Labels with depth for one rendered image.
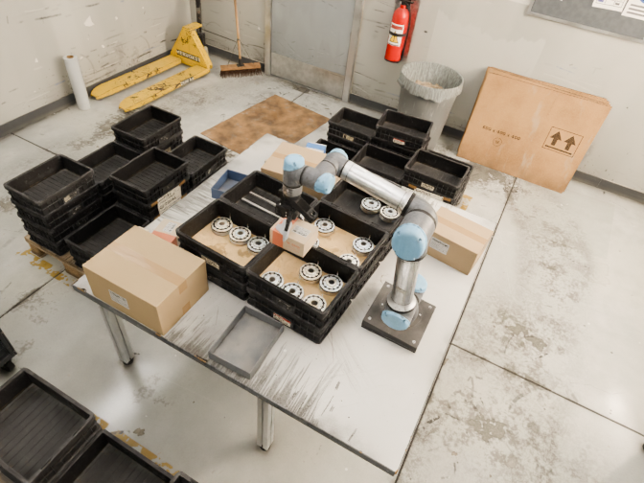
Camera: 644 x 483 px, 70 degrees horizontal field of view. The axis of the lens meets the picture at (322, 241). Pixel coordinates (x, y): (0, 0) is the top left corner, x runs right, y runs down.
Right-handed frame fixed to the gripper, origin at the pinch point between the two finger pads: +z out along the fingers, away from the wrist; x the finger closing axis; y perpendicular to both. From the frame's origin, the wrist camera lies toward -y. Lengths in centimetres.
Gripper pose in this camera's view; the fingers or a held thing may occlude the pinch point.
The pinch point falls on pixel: (294, 232)
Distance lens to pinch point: 188.8
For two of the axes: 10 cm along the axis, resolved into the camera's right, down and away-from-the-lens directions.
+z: -0.9, 7.1, 7.0
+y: -8.8, -3.9, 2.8
